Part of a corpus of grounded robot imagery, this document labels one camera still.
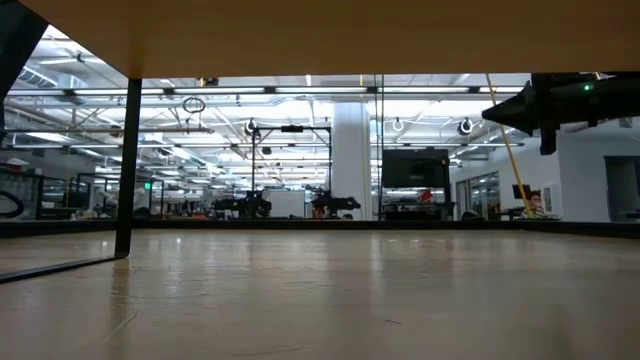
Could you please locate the hanging black cable loop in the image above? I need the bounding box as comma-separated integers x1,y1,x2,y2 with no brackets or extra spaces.
181,96,207,115

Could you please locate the black metal cage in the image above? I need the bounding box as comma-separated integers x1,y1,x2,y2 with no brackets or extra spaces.
0,169,166,221

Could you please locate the white panel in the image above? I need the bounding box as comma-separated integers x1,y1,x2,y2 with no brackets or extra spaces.
269,189,306,220

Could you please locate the large black monitor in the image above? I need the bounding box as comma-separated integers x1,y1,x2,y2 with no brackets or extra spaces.
382,148,451,190

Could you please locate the black background robot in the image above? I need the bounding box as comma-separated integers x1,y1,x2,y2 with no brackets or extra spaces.
214,192,274,220
309,189,362,220

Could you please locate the yellow cable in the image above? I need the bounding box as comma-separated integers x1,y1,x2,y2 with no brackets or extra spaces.
483,73,534,220

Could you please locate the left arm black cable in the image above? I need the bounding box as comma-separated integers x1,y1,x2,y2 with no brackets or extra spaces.
0,190,25,220

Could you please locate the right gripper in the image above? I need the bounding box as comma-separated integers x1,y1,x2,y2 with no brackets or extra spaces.
482,72,574,156

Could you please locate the white building column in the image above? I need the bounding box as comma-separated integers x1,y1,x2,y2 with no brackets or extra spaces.
332,102,374,221

